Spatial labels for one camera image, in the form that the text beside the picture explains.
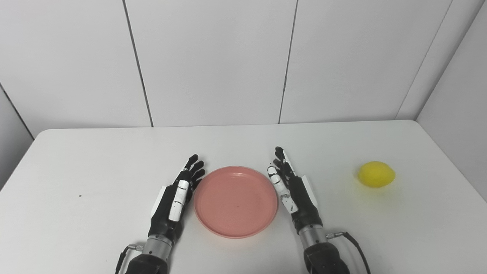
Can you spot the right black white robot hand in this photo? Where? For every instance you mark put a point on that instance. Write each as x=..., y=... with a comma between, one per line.
x=295, y=194

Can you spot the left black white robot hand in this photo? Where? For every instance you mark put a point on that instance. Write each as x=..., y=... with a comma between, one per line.
x=171, y=205

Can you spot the pink plate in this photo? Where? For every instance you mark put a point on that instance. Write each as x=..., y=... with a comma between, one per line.
x=236, y=201

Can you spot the yellow lemon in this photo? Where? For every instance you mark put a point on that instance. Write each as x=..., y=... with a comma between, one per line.
x=376, y=174

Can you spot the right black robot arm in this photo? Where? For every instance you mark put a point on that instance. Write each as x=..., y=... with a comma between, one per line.
x=321, y=253

